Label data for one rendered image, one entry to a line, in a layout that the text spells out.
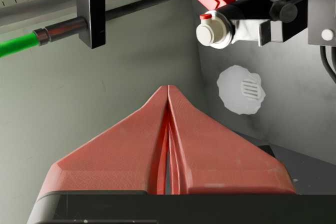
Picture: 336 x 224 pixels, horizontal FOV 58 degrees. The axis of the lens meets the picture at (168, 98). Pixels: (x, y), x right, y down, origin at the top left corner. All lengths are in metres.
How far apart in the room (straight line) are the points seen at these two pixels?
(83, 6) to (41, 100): 0.16
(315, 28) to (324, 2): 0.02
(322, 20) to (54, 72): 0.34
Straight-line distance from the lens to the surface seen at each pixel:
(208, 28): 0.22
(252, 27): 0.21
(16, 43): 0.35
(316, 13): 0.32
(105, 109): 0.51
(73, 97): 0.48
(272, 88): 0.56
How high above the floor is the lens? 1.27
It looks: 34 degrees down
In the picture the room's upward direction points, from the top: 120 degrees counter-clockwise
